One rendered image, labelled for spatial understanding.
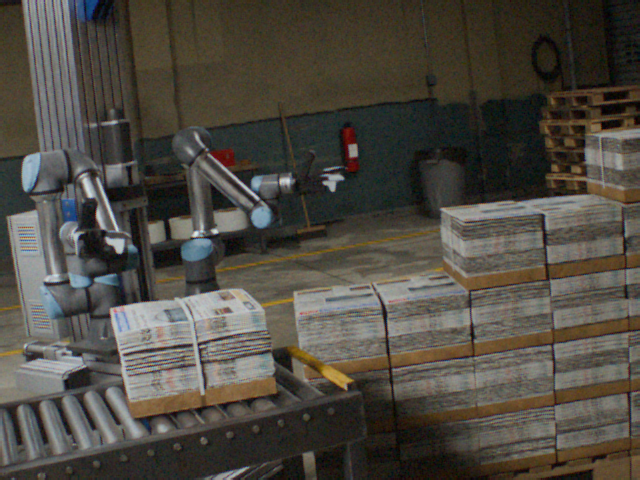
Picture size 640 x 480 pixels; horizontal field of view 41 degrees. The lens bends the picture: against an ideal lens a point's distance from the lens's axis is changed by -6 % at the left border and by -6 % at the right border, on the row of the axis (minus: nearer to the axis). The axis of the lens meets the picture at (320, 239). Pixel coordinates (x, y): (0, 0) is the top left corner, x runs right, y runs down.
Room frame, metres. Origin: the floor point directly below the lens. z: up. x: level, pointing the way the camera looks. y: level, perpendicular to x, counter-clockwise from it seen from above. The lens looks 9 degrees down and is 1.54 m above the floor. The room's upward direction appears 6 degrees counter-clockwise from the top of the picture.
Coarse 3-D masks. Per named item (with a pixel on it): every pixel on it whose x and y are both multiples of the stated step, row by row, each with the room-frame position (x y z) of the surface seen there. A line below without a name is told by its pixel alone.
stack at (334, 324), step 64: (320, 320) 2.90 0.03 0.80; (384, 320) 3.01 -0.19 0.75; (448, 320) 2.93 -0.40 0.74; (512, 320) 2.94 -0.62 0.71; (576, 320) 2.95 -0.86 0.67; (320, 384) 2.90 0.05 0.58; (384, 384) 2.91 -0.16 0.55; (448, 384) 2.92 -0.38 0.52; (512, 384) 2.93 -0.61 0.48; (576, 384) 2.94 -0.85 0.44; (384, 448) 2.91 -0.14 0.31; (448, 448) 2.93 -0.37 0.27; (512, 448) 2.94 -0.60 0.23
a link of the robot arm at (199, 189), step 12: (204, 132) 3.40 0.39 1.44; (204, 144) 3.35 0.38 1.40; (192, 180) 3.37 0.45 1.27; (204, 180) 3.38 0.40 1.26; (192, 192) 3.37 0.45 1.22; (204, 192) 3.37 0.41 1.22; (192, 204) 3.38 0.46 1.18; (204, 204) 3.37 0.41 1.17; (192, 216) 3.39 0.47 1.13; (204, 216) 3.37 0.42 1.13; (204, 228) 3.37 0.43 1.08; (216, 228) 3.42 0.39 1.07; (216, 240) 3.37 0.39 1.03; (216, 264) 3.34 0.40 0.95
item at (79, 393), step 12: (276, 360) 2.57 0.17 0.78; (288, 360) 2.58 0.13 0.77; (108, 384) 2.41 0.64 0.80; (120, 384) 2.40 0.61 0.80; (36, 396) 2.35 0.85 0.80; (48, 396) 2.34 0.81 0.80; (60, 396) 2.33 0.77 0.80; (12, 408) 2.28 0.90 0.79; (36, 408) 2.30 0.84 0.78; (60, 408) 2.33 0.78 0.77; (84, 408) 2.35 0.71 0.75; (108, 408) 2.38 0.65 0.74; (12, 420) 2.28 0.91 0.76
